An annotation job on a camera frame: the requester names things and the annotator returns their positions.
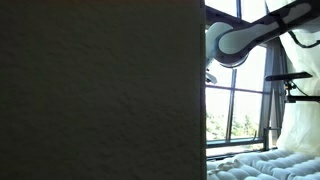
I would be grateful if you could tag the small hinged window pane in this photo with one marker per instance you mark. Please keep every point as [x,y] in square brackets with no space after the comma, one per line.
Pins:
[233,142]

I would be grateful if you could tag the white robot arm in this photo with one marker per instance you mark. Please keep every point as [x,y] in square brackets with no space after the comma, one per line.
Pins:
[240,40]

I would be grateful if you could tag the white tufted cushion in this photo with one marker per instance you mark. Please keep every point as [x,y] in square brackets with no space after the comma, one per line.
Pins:
[273,166]

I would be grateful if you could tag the white sheer curtain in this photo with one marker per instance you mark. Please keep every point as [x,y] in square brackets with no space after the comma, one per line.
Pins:
[300,133]

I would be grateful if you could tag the dark metal window frame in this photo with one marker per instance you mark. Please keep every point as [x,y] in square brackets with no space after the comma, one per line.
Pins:
[231,110]

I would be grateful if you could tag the black stereo camera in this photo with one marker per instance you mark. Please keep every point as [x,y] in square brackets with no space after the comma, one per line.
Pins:
[288,76]

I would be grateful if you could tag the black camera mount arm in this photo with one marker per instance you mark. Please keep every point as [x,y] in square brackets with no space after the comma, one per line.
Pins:
[300,98]

